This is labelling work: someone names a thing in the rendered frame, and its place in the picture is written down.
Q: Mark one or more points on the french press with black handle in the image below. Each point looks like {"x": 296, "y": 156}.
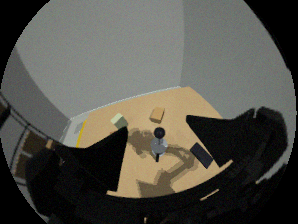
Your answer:
{"x": 159, "y": 144}

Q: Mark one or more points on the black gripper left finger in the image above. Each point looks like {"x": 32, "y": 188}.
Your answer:
{"x": 103, "y": 160}

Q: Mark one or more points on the dark grey flat rectangular pad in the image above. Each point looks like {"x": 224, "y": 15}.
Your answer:
{"x": 202, "y": 155}

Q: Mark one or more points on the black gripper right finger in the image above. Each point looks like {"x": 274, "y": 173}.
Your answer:
{"x": 219, "y": 135}

